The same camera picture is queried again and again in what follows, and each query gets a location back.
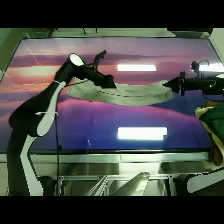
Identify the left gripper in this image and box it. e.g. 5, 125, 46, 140
97, 73, 118, 90

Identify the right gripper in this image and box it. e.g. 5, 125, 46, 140
162, 71, 187, 97

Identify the grey T-shirt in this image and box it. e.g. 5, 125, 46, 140
65, 79, 177, 107

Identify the cream garment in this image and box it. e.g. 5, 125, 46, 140
194, 100, 224, 148

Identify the green garment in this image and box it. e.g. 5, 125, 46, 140
199, 103, 224, 135

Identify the brown garment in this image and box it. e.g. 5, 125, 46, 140
206, 130, 224, 167

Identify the black cable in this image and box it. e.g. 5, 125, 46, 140
53, 111, 63, 197

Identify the silver frame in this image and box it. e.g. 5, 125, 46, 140
0, 151, 224, 197

